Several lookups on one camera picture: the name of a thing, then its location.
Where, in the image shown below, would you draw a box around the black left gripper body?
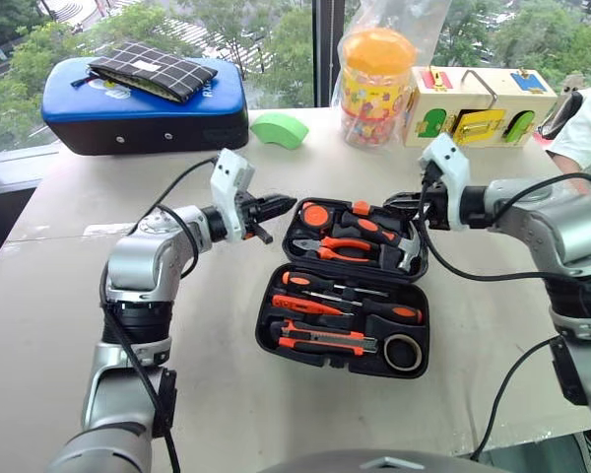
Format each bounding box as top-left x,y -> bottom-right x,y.
235,190 -> 272,240

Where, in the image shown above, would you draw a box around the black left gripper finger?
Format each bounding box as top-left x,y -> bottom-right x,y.
249,223 -> 275,246
263,193 -> 298,219

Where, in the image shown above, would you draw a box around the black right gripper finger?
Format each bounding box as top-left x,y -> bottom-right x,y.
385,201 -> 421,219
383,191 -> 421,206

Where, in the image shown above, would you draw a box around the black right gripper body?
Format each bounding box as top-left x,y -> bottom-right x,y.
415,182 -> 450,231

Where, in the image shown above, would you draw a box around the orange black handled screwdriver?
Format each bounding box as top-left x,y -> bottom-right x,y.
281,270 -> 390,300
302,289 -> 424,326

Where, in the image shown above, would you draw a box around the black tape roll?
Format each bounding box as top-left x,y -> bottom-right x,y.
382,333 -> 424,372

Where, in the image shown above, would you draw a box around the black tool case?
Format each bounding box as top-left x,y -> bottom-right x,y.
254,196 -> 430,379

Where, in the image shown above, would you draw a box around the orange black tape measure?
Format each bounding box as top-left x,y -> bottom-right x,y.
300,200 -> 335,234

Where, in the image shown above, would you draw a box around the green curved foam block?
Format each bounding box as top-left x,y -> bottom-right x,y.
249,111 -> 310,151

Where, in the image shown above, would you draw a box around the orange voltage tester pen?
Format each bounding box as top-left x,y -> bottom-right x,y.
271,294 -> 356,318

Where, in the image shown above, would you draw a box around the orange utility knife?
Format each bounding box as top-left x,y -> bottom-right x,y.
278,318 -> 379,356

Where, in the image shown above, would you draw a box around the wooden latch board box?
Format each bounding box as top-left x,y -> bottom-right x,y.
404,66 -> 558,149

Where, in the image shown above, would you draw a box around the clear jar orange lid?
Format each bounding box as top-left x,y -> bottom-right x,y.
339,28 -> 419,149

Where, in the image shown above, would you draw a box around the blue black padded case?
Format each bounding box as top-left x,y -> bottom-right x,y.
41,56 -> 250,157

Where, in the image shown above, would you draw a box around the black white grid pouch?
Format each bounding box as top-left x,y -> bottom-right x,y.
71,41 -> 220,104

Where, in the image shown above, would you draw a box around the clear plastic bag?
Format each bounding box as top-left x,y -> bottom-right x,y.
329,0 -> 454,149

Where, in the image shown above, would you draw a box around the claw hammer orange black handle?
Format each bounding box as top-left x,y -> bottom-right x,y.
340,210 -> 427,273

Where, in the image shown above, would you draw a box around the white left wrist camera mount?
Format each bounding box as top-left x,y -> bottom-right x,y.
210,148 -> 256,245

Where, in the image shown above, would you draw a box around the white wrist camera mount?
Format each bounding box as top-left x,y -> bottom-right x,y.
210,148 -> 256,245
418,132 -> 473,233

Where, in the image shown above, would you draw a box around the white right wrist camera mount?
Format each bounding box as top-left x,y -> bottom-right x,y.
418,132 -> 473,233

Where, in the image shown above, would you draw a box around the orange handled pliers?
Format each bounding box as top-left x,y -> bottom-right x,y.
292,235 -> 381,263

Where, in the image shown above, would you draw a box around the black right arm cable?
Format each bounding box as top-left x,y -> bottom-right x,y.
420,167 -> 591,462

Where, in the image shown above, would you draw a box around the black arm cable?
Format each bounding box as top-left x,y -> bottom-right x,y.
99,156 -> 221,473
420,167 -> 591,462

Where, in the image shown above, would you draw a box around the black window frame post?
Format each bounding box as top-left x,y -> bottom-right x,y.
312,0 -> 347,108

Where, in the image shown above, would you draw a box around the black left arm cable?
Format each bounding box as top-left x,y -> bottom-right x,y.
99,156 -> 221,473

